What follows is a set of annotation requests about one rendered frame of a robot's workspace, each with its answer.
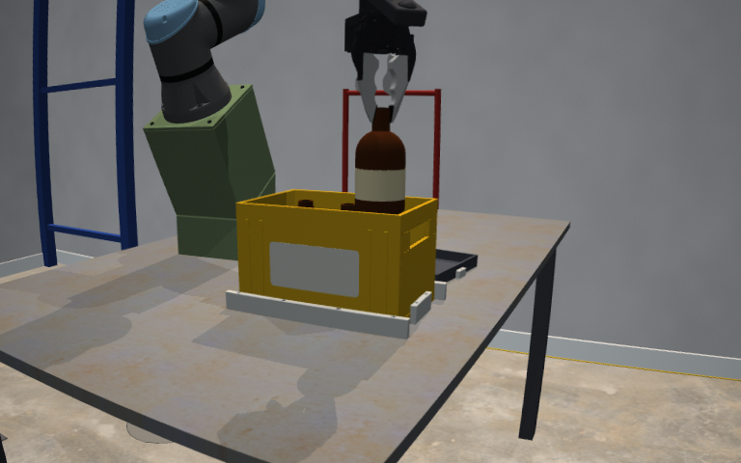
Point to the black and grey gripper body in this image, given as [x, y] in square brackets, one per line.
[389, 37]

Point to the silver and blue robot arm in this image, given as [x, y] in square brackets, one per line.
[182, 32]

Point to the brown glass bottle with beige label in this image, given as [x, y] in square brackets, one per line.
[380, 160]

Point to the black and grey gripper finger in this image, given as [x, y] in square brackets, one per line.
[366, 65]
[399, 74]

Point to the yellow crate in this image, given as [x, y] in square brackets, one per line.
[361, 261]

